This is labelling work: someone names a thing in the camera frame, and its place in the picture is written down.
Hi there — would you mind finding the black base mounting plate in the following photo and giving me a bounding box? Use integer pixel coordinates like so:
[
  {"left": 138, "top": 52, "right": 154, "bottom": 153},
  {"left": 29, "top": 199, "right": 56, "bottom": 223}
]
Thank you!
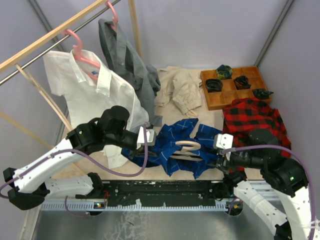
[{"left": 74, "top": 178, "right": 226, "bottom": 207}]

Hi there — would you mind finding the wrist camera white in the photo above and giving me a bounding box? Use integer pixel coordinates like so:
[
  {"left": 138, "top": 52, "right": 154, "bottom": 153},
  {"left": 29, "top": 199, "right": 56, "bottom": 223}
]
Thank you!
[
  {"left": 213, "top": 133, "right": 234, "bottom": 150},
  {"left": 137, "top": 126, "right": 157, "bottom": 149}
]

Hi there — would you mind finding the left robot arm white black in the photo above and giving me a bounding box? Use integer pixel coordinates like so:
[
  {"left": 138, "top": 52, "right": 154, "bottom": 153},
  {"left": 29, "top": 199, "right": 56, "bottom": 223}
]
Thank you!
[{"left": 0, "top": 105, "right": 156, "bottom": 211}]

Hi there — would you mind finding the beige hanger front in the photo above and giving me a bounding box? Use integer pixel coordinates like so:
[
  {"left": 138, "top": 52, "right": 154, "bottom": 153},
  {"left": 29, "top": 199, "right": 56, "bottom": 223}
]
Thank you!
[{"left": 170, "top": 140, "right": 202, "bottom": 162}]

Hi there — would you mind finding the grey shirt on hanger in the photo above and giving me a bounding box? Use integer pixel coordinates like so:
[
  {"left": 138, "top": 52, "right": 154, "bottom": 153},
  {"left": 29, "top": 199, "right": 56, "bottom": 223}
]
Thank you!
[{"left": 98, "top": 18, "right": 163, "bottom": 127}]

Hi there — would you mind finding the green blue rolled cloth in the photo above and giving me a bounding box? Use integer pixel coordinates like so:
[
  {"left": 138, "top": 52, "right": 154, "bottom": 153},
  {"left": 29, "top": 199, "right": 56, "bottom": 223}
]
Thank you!
[{"left": 216, "top": 64, "right": 233, "bottom": 80}]

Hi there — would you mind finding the beige hanger back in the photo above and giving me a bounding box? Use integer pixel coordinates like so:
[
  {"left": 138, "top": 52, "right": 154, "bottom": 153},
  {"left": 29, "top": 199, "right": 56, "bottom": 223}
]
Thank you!
[{"left": 15, "top": 64, "right": 73, "bottom": 131}]

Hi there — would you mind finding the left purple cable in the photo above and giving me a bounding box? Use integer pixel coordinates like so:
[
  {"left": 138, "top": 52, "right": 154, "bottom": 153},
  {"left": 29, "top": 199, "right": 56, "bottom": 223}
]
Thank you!
[{"left": 0, "top": 123, "right": 149, "bottom": 217}]

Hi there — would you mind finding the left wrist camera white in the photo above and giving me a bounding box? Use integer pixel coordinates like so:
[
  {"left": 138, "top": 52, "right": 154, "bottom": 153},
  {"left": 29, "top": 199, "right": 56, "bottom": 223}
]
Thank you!
[{"left": 137, "top": 126, "right": 157, "bottom": 149}]

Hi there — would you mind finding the aluminium rail with cable duct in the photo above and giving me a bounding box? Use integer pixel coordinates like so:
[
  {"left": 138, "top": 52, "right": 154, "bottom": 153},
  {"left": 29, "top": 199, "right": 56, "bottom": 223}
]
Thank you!
[{"left": 39, "top": 190, "right": 231, "bottom": 214}]

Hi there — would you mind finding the wooden compartment tray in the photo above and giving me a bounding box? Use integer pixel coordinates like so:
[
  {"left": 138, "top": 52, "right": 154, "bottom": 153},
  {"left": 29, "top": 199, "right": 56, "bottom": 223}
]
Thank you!
[{"left": 200, "top": 66, "right": 268, "bottom": 111}]

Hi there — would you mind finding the metal hanging rod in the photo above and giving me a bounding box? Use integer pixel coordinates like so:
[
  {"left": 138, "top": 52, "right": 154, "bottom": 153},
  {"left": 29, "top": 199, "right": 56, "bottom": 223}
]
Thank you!
[{"left": 0, "top": 0, "right": 110, "bottom": 86}]

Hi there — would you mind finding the purple cable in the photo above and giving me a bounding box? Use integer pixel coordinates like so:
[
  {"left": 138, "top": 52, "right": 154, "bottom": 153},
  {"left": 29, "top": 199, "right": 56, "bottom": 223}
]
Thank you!
[
  {"left": 222, "top": 145, "right": 316, "bottom": 240},
  {"left": 0, "top": 123, "right": 149, "bottom": 217}
]

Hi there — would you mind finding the red black plaid shirt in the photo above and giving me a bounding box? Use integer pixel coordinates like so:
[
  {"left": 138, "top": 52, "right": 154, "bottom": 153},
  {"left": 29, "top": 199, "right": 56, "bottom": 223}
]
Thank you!
[{"left": 222, "top": 98, "right": 291, "bottom": 171}]

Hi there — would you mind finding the beige hanger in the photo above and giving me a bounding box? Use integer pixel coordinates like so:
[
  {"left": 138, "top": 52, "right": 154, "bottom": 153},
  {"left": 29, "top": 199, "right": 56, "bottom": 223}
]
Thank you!
[
  {"left": 170, "top": 140, "right": 202, "bottom": 162},
  {"left": 15, "top": 64, "right": 73, "bottom": 131}
]

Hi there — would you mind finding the pink hanger under white shirt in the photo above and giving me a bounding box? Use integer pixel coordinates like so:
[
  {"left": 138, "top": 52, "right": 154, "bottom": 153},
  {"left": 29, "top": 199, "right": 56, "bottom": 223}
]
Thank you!
[{"left": 62, "top": 29, "right": 101, "bottom": 69}]

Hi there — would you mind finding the black rolled cloth left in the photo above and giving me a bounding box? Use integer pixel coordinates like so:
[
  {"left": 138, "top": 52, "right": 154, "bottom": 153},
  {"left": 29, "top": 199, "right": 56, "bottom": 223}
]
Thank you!
[{"left": 205, "top": 78, "right": 223, "bottom": 93}]

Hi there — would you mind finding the black rolled cloth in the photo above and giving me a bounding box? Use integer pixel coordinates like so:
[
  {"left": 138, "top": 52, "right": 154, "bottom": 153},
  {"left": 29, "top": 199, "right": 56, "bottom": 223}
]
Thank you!
[
  {"left": 205, "top": 78, "right": 223, "bottom": 93},
  {"left": 233, "top": 75, "right": 251, "bottom": 90}
]

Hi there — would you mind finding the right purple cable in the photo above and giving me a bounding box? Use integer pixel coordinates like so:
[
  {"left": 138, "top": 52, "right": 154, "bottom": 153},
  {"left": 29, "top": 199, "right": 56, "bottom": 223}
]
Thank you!
[{"left": 222, "top": 145, "right": 316, "bottom": 240}]

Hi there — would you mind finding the white shirt on hanger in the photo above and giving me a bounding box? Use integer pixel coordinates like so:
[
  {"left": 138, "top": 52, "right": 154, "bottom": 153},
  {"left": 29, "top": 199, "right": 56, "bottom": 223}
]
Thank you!
[{"left": 42, "top": 49, "right": 151, "bottom": 169}]

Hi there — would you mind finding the black rolled cloth middle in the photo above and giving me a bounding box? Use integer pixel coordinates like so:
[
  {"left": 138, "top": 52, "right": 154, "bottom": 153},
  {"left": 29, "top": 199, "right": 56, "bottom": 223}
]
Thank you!
[{"left": 233, "top": 75, "right": 251, "bottom": 90}]

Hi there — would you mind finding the pink hanger under grey shirt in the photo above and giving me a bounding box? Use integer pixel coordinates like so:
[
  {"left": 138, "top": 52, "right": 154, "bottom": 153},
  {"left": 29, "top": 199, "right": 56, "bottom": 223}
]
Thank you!
[{"left": 105, "top": 0, "right": 119, "bottom": 32}]

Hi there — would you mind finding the dark rolled cloth right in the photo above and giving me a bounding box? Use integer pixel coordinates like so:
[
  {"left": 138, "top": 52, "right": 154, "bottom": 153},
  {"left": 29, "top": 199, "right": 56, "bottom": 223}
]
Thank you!
[{"left": 252, "top": 88, "right": 274, "bottom": 100}]

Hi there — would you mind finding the wooden clothes rack frame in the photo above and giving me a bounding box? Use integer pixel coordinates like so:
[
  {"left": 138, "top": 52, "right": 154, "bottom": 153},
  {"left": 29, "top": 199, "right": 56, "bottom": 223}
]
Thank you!
[{"left": 0, "top": 0, "right": 142, "bottom": 149}]

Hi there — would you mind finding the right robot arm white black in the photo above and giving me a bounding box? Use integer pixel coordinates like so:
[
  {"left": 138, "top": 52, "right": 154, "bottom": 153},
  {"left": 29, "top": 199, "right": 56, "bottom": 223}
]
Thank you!
[{"left": 213, "top": 129, "right": 320, "bottom": 240}]

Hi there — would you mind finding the blue plaid shirt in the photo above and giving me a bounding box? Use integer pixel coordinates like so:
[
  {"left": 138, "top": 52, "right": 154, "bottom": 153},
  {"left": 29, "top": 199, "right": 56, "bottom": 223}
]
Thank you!
[{"left": 120, "top": 118, "right": 226, "bottom": 180}]

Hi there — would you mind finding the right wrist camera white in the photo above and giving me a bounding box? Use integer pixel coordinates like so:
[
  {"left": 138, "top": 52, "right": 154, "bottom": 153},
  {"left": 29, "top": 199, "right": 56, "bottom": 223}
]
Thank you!
[{"left": 213, "top": 133, "right": 234, "bottom": 150}]

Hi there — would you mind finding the beige shirt on table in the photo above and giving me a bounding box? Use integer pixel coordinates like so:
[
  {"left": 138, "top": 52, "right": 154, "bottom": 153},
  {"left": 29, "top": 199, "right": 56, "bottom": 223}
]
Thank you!
[{"left": 154, "top": 66, "right": 202, "bottom": 118}]

